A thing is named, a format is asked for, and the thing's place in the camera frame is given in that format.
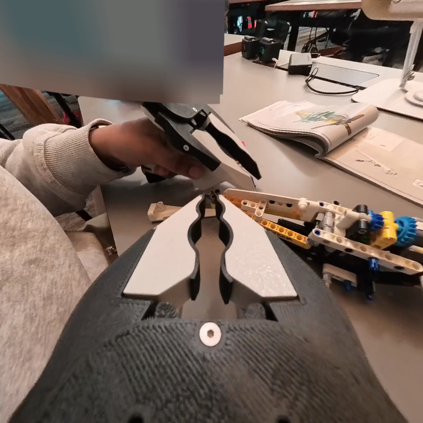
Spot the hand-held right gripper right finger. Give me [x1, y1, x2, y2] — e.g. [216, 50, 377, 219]
[215, 195, 299, 320]

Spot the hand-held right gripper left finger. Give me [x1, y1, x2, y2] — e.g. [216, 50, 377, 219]
[122, 194, 206, 316]

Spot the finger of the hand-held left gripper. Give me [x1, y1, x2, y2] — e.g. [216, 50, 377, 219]
[190, 129, 258, 193]
[205, 109, 262, 181]

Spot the white lego wing panel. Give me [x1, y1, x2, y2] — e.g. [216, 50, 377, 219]
[148, 202, 217, 223]

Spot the yellow white lego helicopter model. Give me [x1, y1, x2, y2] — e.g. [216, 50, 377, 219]
[206, 188, 423, 302]

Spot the person's left forearm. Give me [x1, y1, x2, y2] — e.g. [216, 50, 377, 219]
[0, 119, 137, 217]

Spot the lego instruction booklet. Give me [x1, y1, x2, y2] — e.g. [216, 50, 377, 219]
[239, 100, 423, 206]

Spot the person's left hand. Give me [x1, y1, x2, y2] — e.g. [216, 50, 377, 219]
[89, 116, 205, 180]

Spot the black battery charger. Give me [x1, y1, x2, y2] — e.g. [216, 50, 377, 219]
[241, 36, 262, 60]
[259, 37, 285, 63]

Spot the black power adapter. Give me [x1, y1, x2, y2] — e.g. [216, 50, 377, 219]
[288, 52, 313, 75]

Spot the person's grey clothing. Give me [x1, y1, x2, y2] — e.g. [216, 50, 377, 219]
[0, 165, 111, 423]

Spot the brown wooden cabinet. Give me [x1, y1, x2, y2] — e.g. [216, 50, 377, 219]
[0, 83, 45, 126]

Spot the wooden table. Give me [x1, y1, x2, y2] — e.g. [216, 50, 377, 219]
[264, 0, 364, 52]

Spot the white desk lamp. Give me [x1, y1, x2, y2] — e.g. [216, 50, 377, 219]
[351, 0, 423, 120]

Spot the black cable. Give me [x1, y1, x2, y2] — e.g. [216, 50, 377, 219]
[305, 67, 364, 96]

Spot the black chair frame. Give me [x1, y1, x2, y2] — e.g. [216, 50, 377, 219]
[45, 92, 83, 129]

